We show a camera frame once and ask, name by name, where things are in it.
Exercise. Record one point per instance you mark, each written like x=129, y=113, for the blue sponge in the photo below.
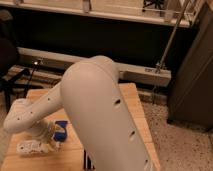
x=60, y=131

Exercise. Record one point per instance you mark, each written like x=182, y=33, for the metal pole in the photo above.
x=159, y=65

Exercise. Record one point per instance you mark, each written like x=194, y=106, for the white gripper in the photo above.
x=44, y=130

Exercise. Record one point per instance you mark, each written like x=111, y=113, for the dark cabinet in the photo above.
x=191, y=95

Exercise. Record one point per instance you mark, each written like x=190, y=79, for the black striped rectangular block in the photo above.
x=87, y=163

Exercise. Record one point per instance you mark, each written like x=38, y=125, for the dark office chair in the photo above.
x=9, y=56

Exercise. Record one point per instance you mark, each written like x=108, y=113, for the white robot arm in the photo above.
x=90, y=95

